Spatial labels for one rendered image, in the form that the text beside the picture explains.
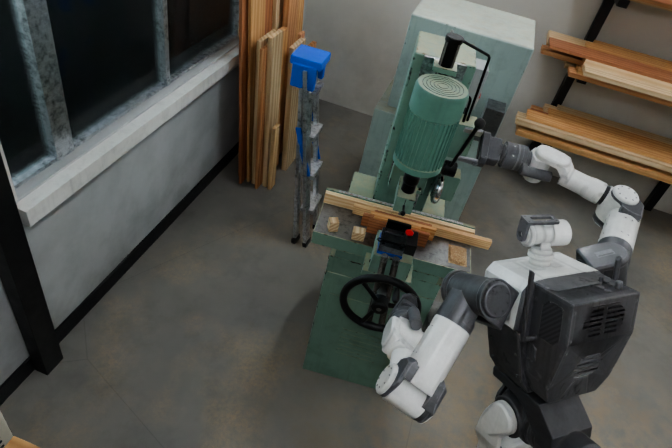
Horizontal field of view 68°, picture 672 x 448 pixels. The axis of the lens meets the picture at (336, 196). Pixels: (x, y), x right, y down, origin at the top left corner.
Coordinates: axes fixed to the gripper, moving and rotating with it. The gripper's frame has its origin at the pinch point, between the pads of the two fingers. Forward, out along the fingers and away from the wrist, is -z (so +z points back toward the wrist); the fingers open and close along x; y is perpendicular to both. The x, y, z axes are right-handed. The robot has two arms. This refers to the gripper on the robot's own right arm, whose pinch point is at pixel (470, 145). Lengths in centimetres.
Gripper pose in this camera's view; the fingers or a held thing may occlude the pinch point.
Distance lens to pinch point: 170.8
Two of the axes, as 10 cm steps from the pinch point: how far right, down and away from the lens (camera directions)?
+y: -0.4, 3.2, 9.5
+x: -2.6, 9.1, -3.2
